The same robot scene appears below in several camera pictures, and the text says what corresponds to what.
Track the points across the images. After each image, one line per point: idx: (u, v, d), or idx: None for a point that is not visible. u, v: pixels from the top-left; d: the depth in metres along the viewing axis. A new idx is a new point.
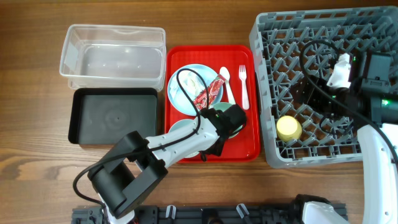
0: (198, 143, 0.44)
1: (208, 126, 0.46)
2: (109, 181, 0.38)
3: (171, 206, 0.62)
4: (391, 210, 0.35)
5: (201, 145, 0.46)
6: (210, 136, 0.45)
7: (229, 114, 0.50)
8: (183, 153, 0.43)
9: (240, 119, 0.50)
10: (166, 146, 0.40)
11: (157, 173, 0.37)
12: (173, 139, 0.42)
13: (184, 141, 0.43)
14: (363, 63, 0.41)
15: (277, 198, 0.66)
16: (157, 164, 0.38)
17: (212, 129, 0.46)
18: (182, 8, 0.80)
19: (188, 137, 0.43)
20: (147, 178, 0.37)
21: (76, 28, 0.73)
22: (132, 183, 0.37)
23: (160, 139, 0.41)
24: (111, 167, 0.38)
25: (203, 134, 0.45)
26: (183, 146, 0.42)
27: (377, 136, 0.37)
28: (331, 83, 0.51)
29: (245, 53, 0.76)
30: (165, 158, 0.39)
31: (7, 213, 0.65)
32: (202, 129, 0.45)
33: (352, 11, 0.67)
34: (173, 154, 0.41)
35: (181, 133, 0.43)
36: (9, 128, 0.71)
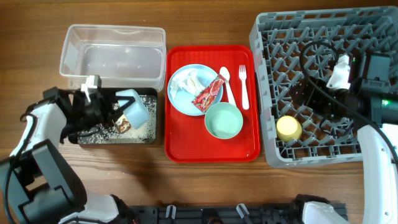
0: (48, 116, 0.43)
1: (40, 107, 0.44)
2: (40, 200, 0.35)
3: (171, 206, 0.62)
4: (391, 210, 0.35)
5: (58, 114, 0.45)
6: (51, 107, 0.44)
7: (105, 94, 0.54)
8: (53, 118, 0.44)
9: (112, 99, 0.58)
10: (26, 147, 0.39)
11: (42, 145, 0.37)
12: (20, 143, 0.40)
13: (35, 126, 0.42)
14: (362, 64, 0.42)
15: (277, 198, 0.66)
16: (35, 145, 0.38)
17: (45, 105, 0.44)
18: (182, 8, 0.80)
19: (33, 124, 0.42)
20: (46, 155, 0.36)
21: (76, 28, 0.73)
22: (48, 175, 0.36)
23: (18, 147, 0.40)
24: (20, 197, 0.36)
25: (43, 111, 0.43)
26: (38, 129, 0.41)
27: (377, 135, 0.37)
28: (331, 84, 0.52)
29: (245, 53, 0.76)
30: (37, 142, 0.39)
31: None
32: (38, 111, 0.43)
33: (352, 11, 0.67)
34: (38, 135, 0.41)
35: (27, 130, 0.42)
36: (9, 128, 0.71)
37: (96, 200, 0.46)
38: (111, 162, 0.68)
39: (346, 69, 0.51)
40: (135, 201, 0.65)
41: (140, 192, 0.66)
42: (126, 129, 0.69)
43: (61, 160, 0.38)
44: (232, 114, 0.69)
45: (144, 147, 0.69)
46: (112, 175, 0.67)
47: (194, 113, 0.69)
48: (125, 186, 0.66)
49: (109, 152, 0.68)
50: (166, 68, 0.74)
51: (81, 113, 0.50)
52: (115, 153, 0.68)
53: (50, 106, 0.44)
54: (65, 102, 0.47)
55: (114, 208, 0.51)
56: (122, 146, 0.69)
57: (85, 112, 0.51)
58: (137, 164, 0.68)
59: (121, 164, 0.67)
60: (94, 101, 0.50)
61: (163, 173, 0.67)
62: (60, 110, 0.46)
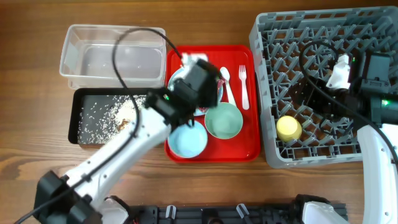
0: (135, 150, 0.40)
1: (148, 119, 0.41)
2: (58, 223, 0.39)
3: (171, 206, 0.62)
4: (391, 210, 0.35)
5: (146, 147, 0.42)
6: (159, 130, 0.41)
7: (189, 80, 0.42)
8: (152, 141, 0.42)
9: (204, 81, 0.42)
10: (92, 175, 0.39)
11: (82, 214, 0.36)
12: (84, 170, 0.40)
13: (122, 153, 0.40)
14: (362, 63, 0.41)
15: (277, 198, 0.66)
16: (83, 202, 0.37)
17: (156, 123, 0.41)
18: (182, 9, 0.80)
19: (124, 146, 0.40)
20: (78, 221, 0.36)
21: (76, 29, 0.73)
22: (67, 223, 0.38)
23: (86, 167, 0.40)
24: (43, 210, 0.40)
25: (144, 134, 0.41)
26: (118, 161, 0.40)
27: (377, 136, 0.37)
28: (331, 84, 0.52)
29: (245, 53, 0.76)
30: (89, 191, 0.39)
31: (7, 213, 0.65)
32: (142, 127, 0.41)
33: (352, 11, 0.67)
34: (102, 178, 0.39)
35: (106, 152, 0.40)
36: (9, 129, 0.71)
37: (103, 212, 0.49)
38: None
39: (345, 69, 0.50)
40: (135, 201, 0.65)
41: (140, 192, 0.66)
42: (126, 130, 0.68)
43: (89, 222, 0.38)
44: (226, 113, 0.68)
45: None
46: None
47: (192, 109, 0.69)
48: (125, 186, 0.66)
49: None
50: (166, 68, 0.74)
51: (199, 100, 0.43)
52: None
53: (161, 129, 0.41)
54: (165, 103, 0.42)
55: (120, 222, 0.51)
56: None
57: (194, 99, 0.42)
58: (136, 164, 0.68)
59: None
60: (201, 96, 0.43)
61: (163, 173, 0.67)
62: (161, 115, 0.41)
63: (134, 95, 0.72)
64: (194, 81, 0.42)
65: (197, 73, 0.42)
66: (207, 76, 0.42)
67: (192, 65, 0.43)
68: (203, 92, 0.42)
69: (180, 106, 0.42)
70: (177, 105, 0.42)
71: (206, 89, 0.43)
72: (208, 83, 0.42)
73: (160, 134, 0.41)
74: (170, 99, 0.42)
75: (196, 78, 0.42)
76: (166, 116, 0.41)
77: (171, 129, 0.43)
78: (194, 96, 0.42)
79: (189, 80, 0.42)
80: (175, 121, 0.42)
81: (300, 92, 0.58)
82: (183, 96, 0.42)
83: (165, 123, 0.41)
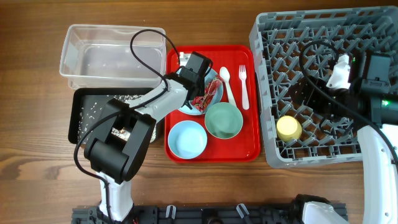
0: (173, 99, 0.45)
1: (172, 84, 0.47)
2: (106, 152, 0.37)
3: (171, 206, 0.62)
4: (390, 211, 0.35)
5: (176, 102, 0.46)
6: (181, 91, 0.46)
7: (190, 65, 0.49)
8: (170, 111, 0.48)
9: (203, 65, 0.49)
10: (143, 105, 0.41)
11: (147, 124, 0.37)
12: (135, 102, 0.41)
13: (159, 99, 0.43)
14: (362, 64, 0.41)
15: (277, 197, 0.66)
16: (144, 116, 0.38)
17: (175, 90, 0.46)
18: (182, 9, 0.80)
19: (160, 94, 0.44)
20: (141, 129, 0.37)
21: (76, 28, 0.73)
22: (127, 144, 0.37)
23: (135, 101, 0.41)
24: (102, 135, 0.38)
25: (174, 90, 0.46)
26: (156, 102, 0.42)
27: (377, 137, 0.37)
28: (331, 84, 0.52)
29: (245, 53, 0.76)
30: (149, 113, 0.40)
31: (8, 213, 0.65)
32: (171, 87, 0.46)
33: (352, 11, 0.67)
34: (155, 108, 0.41)
35: (148, 96, 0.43)
36: (9, 128, 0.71)
37: (126, 193, 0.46)
38: None
39: (345, 68, 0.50)
40: (135, 201, 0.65)
41: (140, 192, 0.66)
42: None
43: (146, 144, 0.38)
44: (219, 109, 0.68)
45: None
46: None
47: (190, 112, 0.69)
48: None
49: None
50: (166, 68, 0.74)
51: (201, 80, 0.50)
52: None
53: (182, 90, 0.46)
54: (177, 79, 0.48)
55: (125, 213, 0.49)
56: None
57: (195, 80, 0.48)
58: None
59: None
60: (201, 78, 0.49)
61: (163, 173, 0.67)
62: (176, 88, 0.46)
63: (134, 95, 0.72)
64: (196, 67, 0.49)
65: (195, 59, 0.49)
66: (204, 60, 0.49)
67: (192, 56, 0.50)
68: (201, 74, 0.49)
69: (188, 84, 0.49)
70: (185, 81, 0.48)
71: (203, 71, 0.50)
72: (203, 68, 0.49)
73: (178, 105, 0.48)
74: (180, 79, 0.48)
75: (196, 63, 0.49)
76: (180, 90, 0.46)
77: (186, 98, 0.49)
78: (196, 78, 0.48)
79: (189, 65, 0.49)
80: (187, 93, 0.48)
81: (300, 92, 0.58)
82: (187, 77, 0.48)
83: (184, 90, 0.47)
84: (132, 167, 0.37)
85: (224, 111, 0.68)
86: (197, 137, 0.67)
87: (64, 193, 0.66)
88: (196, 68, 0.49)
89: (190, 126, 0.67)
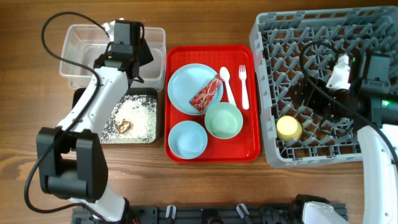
0: (108, 93, 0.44)
1: (103, 72, 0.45)
2: (65, 181, 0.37)
3: (171, 206, 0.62)
4: (391, 211, 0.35)
5: (115, 91, 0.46)
6: (119, 76, 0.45)
7: (120, 38, 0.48)
8: (117, 87, 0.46)
9: (130, 31, 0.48)
10: (81, 116, 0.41)
11: (87, 142, 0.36)
12: (69, 122, 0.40)
13: (96, 99, 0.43)
14: (362, 64, 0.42)
15: (277, 197, 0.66)
16: (86, 134, 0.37)
17: (112, 72, 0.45)
18: (182, 9, 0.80)
19: (96, 93, 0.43)
20: (87, 149, 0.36)
21: (76, 28, 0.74)
22: (79, 169, 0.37)
23: (70, 117, 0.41)
24: (49, 171, 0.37)
25: (108, 81, 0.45)
26: (100, 98, 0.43)
27: (377, 137, 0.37)
28: (331, 84, 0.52)
29: (245, 53, 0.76)
30: (87, 126, 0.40)
31: (8, 213, 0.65)
32: (104, 79, 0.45)
33: (352, 11, 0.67)
34: (91, 116, 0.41)
35: (83, 100, 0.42)
36: (9, 128, 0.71)
37: (109, 198, 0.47)
38: (111, 162, 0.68)
39: (345, 69, 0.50)
40: (135, 201, 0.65)
41: (140, 192, 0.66)
42: (126, 129, 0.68)
43: (99, 154, 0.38)
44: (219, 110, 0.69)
45: (144, 147, 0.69)
46: (112, 175, 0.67)
47: (189, 112, 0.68)
48: (125, 186, 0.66)
49: (109, 152, 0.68)
50: (166, 68, 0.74)
51: (135, 47, 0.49)
52: (115, 152, 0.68)
53: (119, 76, 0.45)
54: (112, 60, 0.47)
55: (119, 213, 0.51)
56: (122, 147, 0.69)
57: (130, 53, 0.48)
58: (137, 164, 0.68)
59: (121, 164, 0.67)
60: (135, 46, 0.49)
61: (163, 173, 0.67)
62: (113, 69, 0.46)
63: (134, 95, 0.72)
64: (125, 37, 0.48)
65: (122, 27, 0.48)
66: (130, 27, 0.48)
67: (115, 25, 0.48)
68: (134, 42, 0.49)
69: (124, 58, 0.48)
70: (122, 58, 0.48)
71: (135, 37, 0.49)
72: (133, 35, 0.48)
73: (120, 79, 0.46)
74: (113, 58, 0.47)
75: (123, 32, 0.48)
76: (119, 68, 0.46)
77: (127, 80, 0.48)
78: (130, 49, 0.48)
79: (118, 38, 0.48)
80: (127, 71, 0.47)
81: (300, 93, 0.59)
82: (122, 51, 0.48)
83: (121, 73, 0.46)
84: (96, 184, 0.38)
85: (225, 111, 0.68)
86: (198, 137, 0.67)
87: None
88: (125, 39, 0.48)
89: (190, 126, 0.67)
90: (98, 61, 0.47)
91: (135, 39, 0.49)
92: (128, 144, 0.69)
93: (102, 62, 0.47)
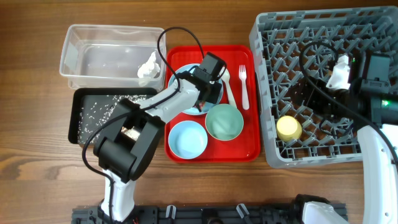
0: (181, 99, 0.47)
1: (185, 84, 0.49)
2: (115, 150, 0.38)
3: (171, 206, 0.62)
4: (391, 211, 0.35)
5: (185, 103, 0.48)
6: (194, 92, 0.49)
7: (204, 65, 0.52)
8: (189, 100, 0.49)
9: (217, 64, 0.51)
10: (156, 105, 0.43)
11: (155, 126, 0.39)
12: (145, 104, 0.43)
13: (171, 99, 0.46)
14: (362, 64, 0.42)
15: (277, 197, 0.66)
16: (155, 119, 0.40)
17: (190, 85, 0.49)
18: (182, 9, 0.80)
19: (172, 95, 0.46)
20: (150, 132, 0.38)
21: (76, 28, 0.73)
22: (136, 145, 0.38)
23: (148, 102, 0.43)
24: (111, 134, 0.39)
25: (185, 91, 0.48)
26: (176, 98, 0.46)
27: (377, 137, 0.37)
28: (331, 84, 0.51)
29: (245, 53, 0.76)
30: (158, 114, 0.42)
31: (8, 213, 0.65)
32: (183, 88, 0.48)
33: (352, 11, 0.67)
34: (165, 109, 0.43)
35: (160, 96, 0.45)
36: (9, 128, 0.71)
37: (130, 193, 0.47)
38: None
39: (344, 69, 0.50)
40: (135, 201, 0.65)
41: (140, 192, 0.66)
42: None
43: (154, 144, 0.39)
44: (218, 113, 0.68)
45: None
46: None
47: (189, 112, 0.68)
48: None
49: None
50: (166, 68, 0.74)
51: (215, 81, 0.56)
52: None
53: (193, 91, 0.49)
54: (191, 79, 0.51)
55: (126, 214, 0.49)
56: None
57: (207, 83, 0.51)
58: None
59: None
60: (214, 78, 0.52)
61: (163, 173, 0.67)
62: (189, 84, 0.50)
63: (134, 95, 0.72)
64: (209, 68, 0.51)
65: (211, 58, 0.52)
66: (219, 61, 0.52)
67: (208, 56, 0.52)
68: (214, 74, 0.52)
69: (201, 83, 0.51)
70: (198, 82, 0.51)
71: (216, 73, 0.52)
72: (216, 70, 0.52)
73: (193, 96, 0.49)
74: (193, 78, 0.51)
75: (210, 63, 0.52)
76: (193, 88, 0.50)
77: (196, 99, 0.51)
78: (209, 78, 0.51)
79: (204, 65, 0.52)
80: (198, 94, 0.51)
81: (300, 93, 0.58)
82: (200, 76, 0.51)
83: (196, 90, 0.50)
84: (140, 167, 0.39)
85: (225, 112, 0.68)
86: (197, 137, 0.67)
87: (64, 193, 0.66)
88: (209, 69, 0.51)
89: (190, 126, 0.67)
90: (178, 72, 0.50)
91: (217, 71, 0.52)
92: None
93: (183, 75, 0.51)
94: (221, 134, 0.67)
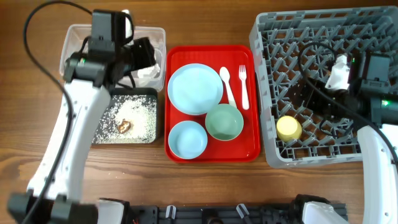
0: (81, 125, 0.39)
1: (77, 91, 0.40)
2: None
3: (171, 206, 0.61)
4: (390, 211, 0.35)
5: (91, 119, 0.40)
6: (95, 96, 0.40)
7: (98, 32, 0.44)
8: (93, 113, 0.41)
9: (112, 24, 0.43)
10: (53, 175, 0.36)
11: (63, 211, 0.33)
12: (41, 182, 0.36)
13: (69, 139, 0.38)
14: (362, 64, 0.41)
15: (277, 197, 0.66)
16: (61, 199, 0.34)
17: (91, 75, 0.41)
18: (182, 9, 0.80)
19: (68, 129, 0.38)
20: (61, 210, 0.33)
21: (76, 28, 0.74)
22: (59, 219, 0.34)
23: (43, 172, 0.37)
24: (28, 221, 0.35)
25: (82, 107, 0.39)
26: (75, 132, 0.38)
27: (377, 136, 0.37)
28: (329, 84, 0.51)
29: (245, 53, 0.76)
30: (60, 190, 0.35)
31: (8, 213, 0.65)
32: (76, 103, 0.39)
33: (352, 11, 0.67)
34: (65, 170, 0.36)
35: (55, 147, 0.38)
36: (9, 128, 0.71)
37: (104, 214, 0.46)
38: (111, 162, 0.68)
39: (344, 69, 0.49)
40: (135, 201, 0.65)
41: (140, 192, 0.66)
42: (126, 129, 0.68)
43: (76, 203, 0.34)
44: (221, 113, 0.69)
45: (144, 147, 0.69)
46: (112, 175, 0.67)
47: (189, 112, 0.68)
48: (125, 186, 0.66)
49: (109, 152, 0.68)
50: (166, 68, 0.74)
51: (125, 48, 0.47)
52: (115, 152, 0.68)
53: (97, 79, 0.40)
54: (87, 61, 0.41)
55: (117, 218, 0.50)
56: (122, 146, 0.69)
57: (117, 50, 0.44)
58: (136, 164, 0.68)
59: (121, 163, 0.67)
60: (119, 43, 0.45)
61: (163, 173, 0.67)
62: (92, 69, 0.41)
63: (134, 95, 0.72)
64: (107, 33, 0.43)
65: (101, 21, 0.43)
66: (111, 18, 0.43)
67: (93, 17, 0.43)
68: (115, 37, 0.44)
69: (103, 59, 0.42)
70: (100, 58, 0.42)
71: (117, 31, 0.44)
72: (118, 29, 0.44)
73: (97, 102, 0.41)
74: (89, 59, 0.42)
75: (104, 27, 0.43)
76: (97, 69, 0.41)
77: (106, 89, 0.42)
78: (112, 45, 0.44)
79: (98, 32, 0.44)
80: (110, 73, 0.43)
81: (300, 94, 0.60)
82: (100, 50, 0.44)
83: (99, 75, 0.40)
84: None
85: (227, 111, 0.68)
86: (197, 137, 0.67)
87: None
88: (105, 35, 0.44)
89: (190, 126, 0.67)
90: (68, 70, 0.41)
91: (114, 31, 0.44)
92: (128, 144, 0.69)
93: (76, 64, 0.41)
94: (224, 134, 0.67)
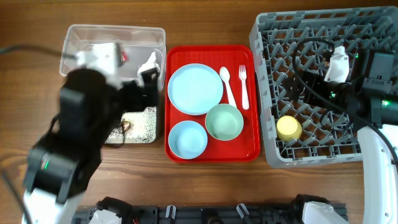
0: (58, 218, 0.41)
1: (52, 180, 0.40)
2: None
3: (171, 206, 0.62)
4: (390, 211, 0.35)
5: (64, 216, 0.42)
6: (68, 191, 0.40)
7: (66, 105, 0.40)
8: (67, 214, 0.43)
9: (80, 107, 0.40)
10: None
11: None
12: None
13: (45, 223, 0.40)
14: (365, 61, 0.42)
15: (277, 197, 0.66)
16: None
17: (58, 174, 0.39)
18: (182, 9, 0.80)
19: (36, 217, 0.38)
20: None
21: (76, 28, 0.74)
22: None
23: None
24: None
25: (60, 204, 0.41)
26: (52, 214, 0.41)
27: (377, 137, 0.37)
28: (329, 77, 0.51)
29: (245, 53, 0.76)
30: None
31: (7, 213, 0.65)
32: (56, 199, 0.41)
33: (352, 11, 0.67)
34: None
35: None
36: (9, 128, 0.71)
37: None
38: (111, 162, 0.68)
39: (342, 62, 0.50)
40: (135, 201, 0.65)
41: (140, 192, 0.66)
42: (126, 129, 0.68)
43: None
44: (221, 113, 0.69)
45: (144, 147, 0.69)
46: (112, 175, 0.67)
47: (189, 112, 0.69)
48: (125, 186, 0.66)
49: (109, 152, 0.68)
50: (166, 68, 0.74)
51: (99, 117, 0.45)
52: (115, 152, 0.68)
53: (67, 182, 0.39)
54: (53, 165, 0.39)
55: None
56: (122, 146, 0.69)
57: (88, 130, 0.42)
58: (136, 164, 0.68)
59: (121, 163, 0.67)
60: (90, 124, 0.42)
61: (163, 173, 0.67)
62: (64, 170, 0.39)
63: None
64: (74, 111, 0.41)
65: (68, 97, 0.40)
66: (81, 101, 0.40)
67: (62, 93, 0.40)
68: (83, 121, 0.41)
69: (71, 151, 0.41)
70: (68, 151, 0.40)
71: (90, 111, 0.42)
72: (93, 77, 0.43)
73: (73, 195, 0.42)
74: (58, 152, 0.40)
75: (72, 103, 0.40)
76: (66, 173, 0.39)
77: (80, 177, 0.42)
78: (79, 127, 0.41)
79: (69, 104, 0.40)
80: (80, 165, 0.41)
81: (296, 89, 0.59)
82: (69, 131, 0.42)
83: (69, 178, 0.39)
84: None
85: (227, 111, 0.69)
86: (197, 137, 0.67)
87: None
88: (77, 111, 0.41)
89: (190, 126, 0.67)
90: (31, 167, 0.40)
91: (88, 109, 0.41)
92: (128, 144, 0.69)
93: (38, 163, 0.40)
94: (224, 134, 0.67)
